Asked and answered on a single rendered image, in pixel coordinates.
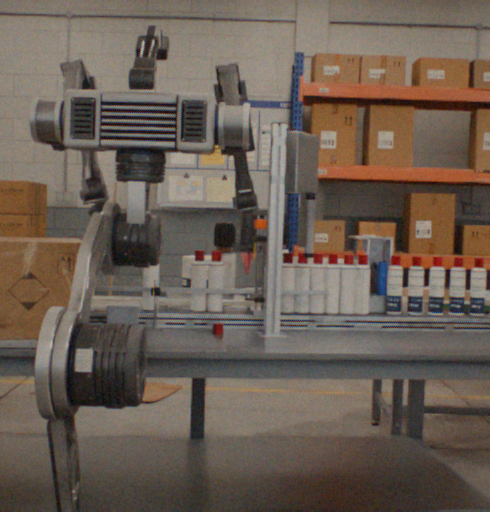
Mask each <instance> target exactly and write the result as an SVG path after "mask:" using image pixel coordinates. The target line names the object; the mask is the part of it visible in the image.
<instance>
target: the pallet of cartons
mask: <svg viewBox="0 0 490 512"><path fill-rule="evenodd" d="M46 228H47V184H43V183H37V182H32V181H11V180H0V237H7V238H46Z"/></svg>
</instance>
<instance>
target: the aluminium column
mask: <svg viewBox="0 0 490 512"><path fill-rule="evenodd" d="M286 133H287V123H284V122H272V124H271V136H270V138H286ZM285 164H286V146H283V145H282V146H276V145H273V146H270V169H269V176H271V175H273V176H280V184H270V185H269V201H268V233H266V265H265V297H264V329H263V330H264V331H263V333H264V334H265V335H279V321H280V297H281V289H282V258H283V227H284V196H285V185H284V184H282V176H285Z"/></svg>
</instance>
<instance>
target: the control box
mask: <svg viewBox="0 0 490 512"><path fill-rule="evenodd" d="M318 149H319V136H317V135H313V134H308V133H304V132H300V131H287V133H286V164H285V179H284V185H285V192H288V193H317V178H318Z"/></svg>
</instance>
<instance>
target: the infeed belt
mask: <svg viewBox="0 0 490 512"><path fill-rule="evenodd" d="M189 311H190V310H160V309H159V311H157V313H179V314H244V315H254V311H222V312H221V313H210V312H207V310H206V312H191V311H190V312H189ZM91 312H107V309H97V308H92V309H91ZM280 315H309V316H373V317H437V318H490V317H487V316H484V317H474V316H469V314H463V315H464V316H461V317H458V316H449V315H448V314H443V316H430V315H428V314H423V315H422V316H411V315H407V313H401V315H398V316H394V315H386V313H369V314H368V315H356V314H354V315H342V314H325V313H324V314H310V313H309V314H296V313H293V314H282V313H280Z"/></svg>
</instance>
